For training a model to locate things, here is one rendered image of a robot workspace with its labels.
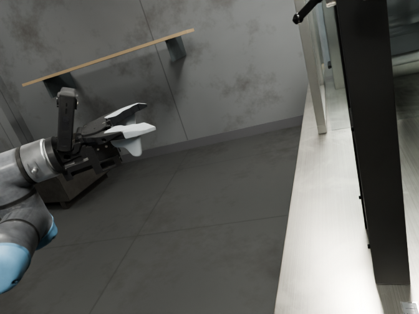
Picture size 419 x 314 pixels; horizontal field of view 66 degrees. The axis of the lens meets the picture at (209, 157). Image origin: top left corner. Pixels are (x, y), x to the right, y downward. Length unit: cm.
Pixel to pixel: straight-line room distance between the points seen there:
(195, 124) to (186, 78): 60
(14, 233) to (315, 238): 55
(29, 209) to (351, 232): 62
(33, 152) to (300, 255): 53
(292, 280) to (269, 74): 340
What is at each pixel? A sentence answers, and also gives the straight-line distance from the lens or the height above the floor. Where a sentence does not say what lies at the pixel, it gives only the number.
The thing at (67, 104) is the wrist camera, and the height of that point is 130.
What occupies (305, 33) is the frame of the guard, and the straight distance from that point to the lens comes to 113.
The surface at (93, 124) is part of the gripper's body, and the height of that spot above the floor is 125.
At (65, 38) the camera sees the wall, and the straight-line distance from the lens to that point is 462.
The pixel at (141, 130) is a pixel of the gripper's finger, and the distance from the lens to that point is 57.
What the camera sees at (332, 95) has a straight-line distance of 118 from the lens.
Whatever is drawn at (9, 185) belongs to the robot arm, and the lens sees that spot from 68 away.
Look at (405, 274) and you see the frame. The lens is 61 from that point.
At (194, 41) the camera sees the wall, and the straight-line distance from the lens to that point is 395.
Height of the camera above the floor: 134
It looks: 21 degrees down
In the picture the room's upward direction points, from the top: 18 degrees counter-clockwise
